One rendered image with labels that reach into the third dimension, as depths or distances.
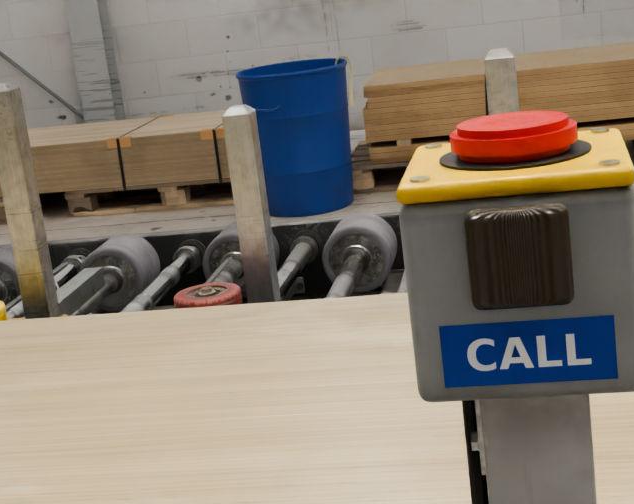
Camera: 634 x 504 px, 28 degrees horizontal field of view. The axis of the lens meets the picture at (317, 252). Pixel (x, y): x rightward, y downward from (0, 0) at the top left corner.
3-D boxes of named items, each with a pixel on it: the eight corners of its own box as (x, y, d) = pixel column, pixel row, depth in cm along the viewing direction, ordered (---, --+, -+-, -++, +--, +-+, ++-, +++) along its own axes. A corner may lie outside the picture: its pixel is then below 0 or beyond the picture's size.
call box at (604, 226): (651, 416, 38) (636, 163, 36) (420, 428, 39) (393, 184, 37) (633, 340, 44) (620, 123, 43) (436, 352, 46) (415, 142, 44)
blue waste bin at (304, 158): (360, 215, 593) (342, 61, 576) (242, 224, 604) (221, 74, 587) (374, 188, 649) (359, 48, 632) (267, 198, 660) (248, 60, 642)
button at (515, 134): (582, 180, 38) (578, 125, 37) (449, 191, 39) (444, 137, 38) (577, 155, 42) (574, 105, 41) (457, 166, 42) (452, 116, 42)
